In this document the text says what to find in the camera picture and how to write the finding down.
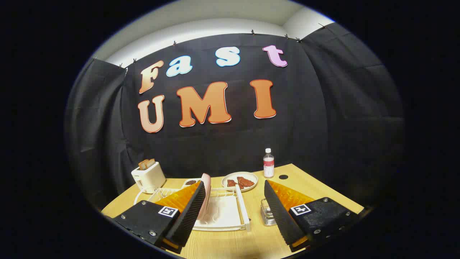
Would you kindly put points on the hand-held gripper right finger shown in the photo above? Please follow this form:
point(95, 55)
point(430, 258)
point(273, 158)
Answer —
point(280, 216)

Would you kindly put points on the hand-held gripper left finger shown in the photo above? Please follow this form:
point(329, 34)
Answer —
point(187, 219)

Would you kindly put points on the pink plate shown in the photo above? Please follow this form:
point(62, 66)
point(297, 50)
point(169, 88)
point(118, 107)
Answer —
point(207, 190)

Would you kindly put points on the white divided dish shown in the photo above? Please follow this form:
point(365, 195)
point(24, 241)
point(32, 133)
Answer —
point(187, 186)

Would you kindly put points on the white round plate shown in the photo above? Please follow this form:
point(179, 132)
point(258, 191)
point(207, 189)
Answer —
point(251, 178)

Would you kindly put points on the white drip tray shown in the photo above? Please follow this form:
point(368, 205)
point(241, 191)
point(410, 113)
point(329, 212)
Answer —
point(222, 212)

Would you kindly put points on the pile of dark beans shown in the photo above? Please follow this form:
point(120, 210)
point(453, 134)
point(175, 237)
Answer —
point(191, 182)

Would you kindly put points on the black round table grommet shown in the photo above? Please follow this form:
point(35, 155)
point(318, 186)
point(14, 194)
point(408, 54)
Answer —
point(283, 177)

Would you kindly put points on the large red meat piece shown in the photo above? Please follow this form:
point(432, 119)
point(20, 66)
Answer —
point(246, 182)

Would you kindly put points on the clear water bottle red label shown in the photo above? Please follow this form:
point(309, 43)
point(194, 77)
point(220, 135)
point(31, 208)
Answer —
point(268, 165)

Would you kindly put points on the white toaster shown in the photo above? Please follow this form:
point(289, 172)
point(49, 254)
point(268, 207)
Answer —
point(149, 176)

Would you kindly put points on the small red meat piece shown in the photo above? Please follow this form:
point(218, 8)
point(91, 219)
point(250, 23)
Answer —
point(231, 183)

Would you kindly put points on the toast bread slice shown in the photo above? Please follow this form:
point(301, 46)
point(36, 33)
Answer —
point(151, 163)
point(142, 165)

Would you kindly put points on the black backdrop cloth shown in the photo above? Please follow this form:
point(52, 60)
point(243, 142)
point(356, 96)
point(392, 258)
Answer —
point(305, 126)

